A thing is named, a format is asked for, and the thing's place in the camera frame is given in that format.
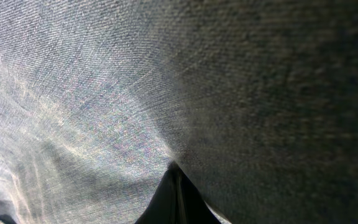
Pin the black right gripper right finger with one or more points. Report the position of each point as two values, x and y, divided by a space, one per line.
191 208

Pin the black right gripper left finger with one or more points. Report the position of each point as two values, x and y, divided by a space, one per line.
163 205

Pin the light blue denim jeans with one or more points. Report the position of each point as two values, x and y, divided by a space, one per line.
255 101

